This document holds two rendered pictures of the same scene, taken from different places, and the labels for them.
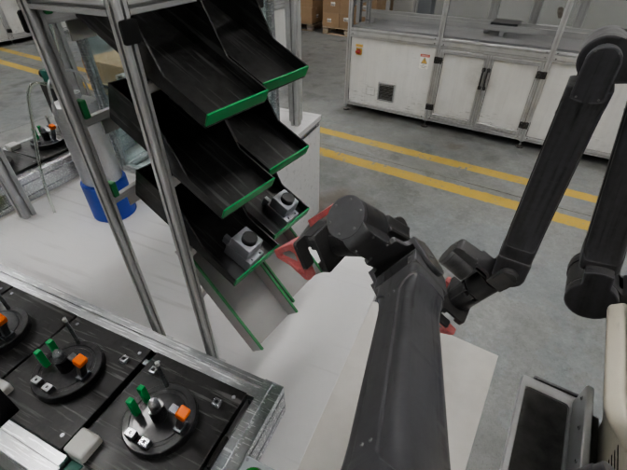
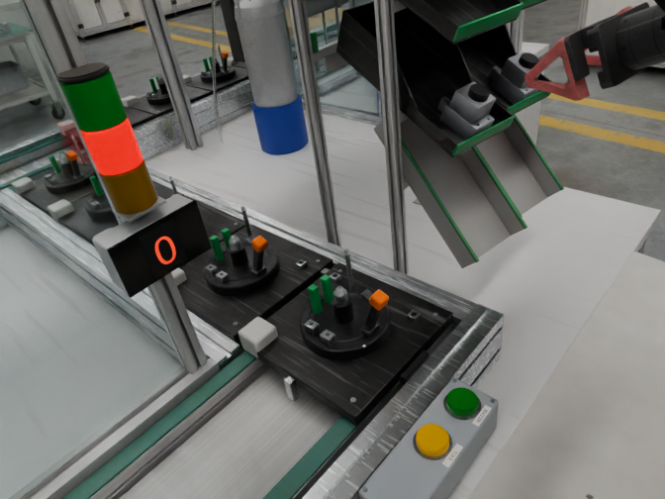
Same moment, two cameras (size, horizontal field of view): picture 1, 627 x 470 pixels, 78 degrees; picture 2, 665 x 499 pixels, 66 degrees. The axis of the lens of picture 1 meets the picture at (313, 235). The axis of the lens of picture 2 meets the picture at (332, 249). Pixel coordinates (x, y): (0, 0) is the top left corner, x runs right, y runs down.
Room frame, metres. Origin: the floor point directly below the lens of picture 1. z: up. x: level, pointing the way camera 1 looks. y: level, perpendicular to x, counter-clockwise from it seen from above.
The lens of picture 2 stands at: (-0.17, 0.07, 1.53)
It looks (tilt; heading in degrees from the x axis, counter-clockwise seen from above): 35 degrees down; 23
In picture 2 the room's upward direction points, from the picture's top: 9 degrees counter-clockwise
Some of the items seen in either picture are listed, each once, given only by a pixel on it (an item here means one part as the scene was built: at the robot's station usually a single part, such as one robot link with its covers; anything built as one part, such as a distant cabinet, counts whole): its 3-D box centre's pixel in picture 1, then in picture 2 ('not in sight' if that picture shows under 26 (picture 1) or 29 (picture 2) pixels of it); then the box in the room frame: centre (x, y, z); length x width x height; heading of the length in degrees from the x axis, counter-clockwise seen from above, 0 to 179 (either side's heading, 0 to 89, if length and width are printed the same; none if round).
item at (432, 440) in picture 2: not in sight; (432, 442); (0.20, 0.14, 0.96); 0.04 x 0.04 x 0.02
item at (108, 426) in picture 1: (163, 423); (346, 331); (0.37, 0.30, 0.96); 0.24 x 0.24 x 0.02; 65
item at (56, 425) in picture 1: (62, 361); (237, 252); (0.47, 0.53, 1.01); 0.24 x 0.24 x 0.13; 65
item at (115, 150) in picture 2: not in sight; (113, 145); (0.24, 0.48, 1.33); 0.05 x 0.05 x 0.05
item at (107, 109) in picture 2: not in sight; (94, 100); (0.24, 0.48, 1.38); 0.05 x 0.05 x 0.05
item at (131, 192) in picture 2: not in sight; (129, 184); (0.24, 0.48, 1.28); 0.05 x 0.05 x 0.05
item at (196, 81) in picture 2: (45, 134); (216, 65); (1.62, 1.19, 1.01); 0.24 x 0.24 x 0.13; 65
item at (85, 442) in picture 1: (84, 447); (258, 338); (0.32, 0.43, 0.97); 0.05 x 0.05 x 0.04; 65
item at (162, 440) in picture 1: (160, 419); (344, 322); (0.37, 0.30, 0.98); 0.14 x 0.14 x 0.02
